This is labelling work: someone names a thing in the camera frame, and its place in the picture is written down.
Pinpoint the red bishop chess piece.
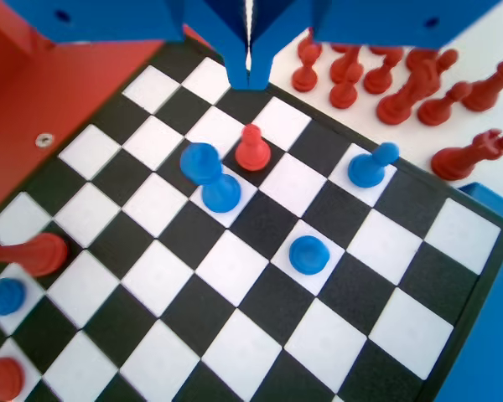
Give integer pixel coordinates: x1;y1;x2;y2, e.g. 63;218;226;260
0;232;69;278
329;44;365;85

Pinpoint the blue board mounting plate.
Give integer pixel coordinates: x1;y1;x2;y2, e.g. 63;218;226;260
435;182;503;402

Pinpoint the red rook chess piece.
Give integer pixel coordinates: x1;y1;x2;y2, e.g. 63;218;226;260
460;57;503;113
430;128;503;182

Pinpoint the blue pawn chess piece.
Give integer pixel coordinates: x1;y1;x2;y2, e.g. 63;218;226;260
288;234;331;276
0;278;27;317
346;142;400;188

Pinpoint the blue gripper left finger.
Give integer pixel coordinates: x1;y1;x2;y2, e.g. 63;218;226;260
169;0;249;90

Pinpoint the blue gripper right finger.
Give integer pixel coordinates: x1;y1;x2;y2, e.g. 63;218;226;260
251;0;319;90

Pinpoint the red board mounting plate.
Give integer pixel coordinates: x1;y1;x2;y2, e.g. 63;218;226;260
0;0;205;223

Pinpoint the black white chessboard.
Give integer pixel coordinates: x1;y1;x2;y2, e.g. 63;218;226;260
0;39;503;402

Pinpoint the blue bishop chess piece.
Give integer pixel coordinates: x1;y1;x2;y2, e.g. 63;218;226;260
179;142;242;214

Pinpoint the red king chess piece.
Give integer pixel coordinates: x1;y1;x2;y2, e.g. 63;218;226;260
0;357;26;401

